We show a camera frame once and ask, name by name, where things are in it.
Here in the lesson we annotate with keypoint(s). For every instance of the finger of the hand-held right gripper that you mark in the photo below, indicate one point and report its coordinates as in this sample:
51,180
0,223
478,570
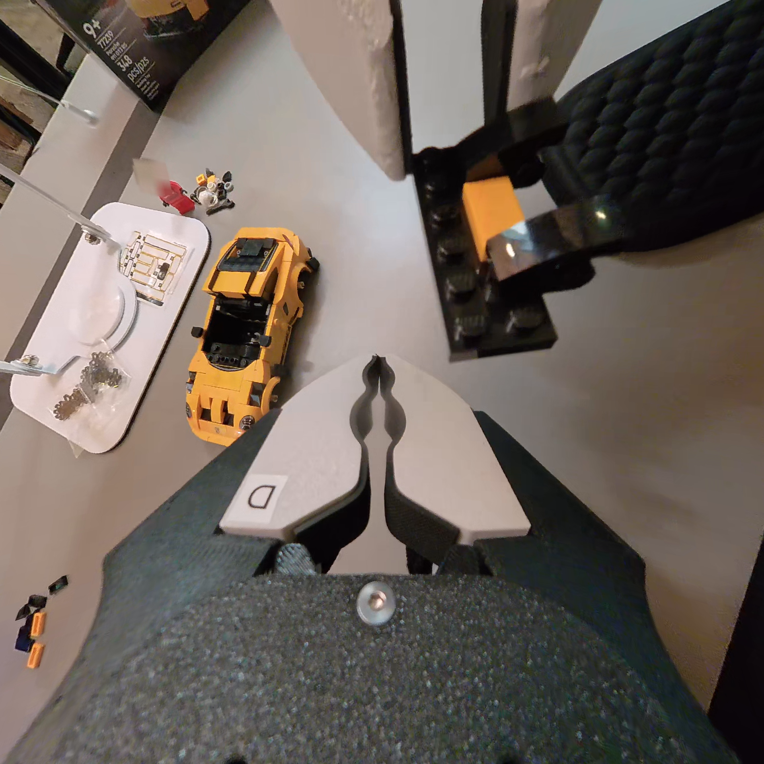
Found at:
549,42
346,59

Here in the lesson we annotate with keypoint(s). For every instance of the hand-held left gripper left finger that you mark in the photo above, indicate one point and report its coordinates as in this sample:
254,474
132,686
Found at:
310,459

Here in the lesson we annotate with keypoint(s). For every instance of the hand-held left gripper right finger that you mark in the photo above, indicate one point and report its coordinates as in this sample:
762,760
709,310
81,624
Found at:
453,465

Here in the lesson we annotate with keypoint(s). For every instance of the black yellow lego plate assembly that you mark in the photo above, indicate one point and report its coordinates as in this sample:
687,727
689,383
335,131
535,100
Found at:
489,215

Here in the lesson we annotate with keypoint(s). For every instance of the small orange lego tile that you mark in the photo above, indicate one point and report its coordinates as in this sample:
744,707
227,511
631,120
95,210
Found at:
36,655
40,624

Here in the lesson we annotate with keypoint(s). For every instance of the yellow lego car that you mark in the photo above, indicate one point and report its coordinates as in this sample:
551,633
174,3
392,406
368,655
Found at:
250,358

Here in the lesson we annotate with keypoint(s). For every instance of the pile of small lego pieces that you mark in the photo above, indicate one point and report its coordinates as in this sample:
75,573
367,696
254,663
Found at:
213,190

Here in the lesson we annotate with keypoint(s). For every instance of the lego set box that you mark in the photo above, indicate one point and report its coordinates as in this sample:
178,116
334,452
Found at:
149,53

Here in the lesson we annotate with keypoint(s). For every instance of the red lego minifigure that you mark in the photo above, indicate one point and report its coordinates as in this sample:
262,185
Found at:
179,198

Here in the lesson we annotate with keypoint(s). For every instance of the bag of small lego parts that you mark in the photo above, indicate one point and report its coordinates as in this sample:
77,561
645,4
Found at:
89,388

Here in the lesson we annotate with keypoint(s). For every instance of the lego sticker sheet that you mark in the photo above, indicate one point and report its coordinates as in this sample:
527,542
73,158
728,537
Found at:
152,265

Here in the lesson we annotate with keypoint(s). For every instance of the small black lego piece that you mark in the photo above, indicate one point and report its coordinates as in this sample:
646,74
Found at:
58,585

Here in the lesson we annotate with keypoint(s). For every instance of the black armrest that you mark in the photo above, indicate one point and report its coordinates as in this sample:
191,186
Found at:
668,119

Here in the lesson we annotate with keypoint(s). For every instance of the white stand base board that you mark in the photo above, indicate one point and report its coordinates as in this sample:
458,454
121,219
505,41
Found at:
161,358

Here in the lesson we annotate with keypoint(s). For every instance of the round clear lens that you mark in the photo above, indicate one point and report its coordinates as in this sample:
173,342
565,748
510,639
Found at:
101,313

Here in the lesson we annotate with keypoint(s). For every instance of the clear stand rod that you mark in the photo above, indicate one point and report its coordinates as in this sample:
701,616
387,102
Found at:
53,203
30,364

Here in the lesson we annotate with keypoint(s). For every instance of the small black brick pieces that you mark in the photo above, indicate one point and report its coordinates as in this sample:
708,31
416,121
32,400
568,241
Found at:
30,604

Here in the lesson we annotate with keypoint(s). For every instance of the person's dark clothed torso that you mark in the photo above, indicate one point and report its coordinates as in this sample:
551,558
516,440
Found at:
746,686

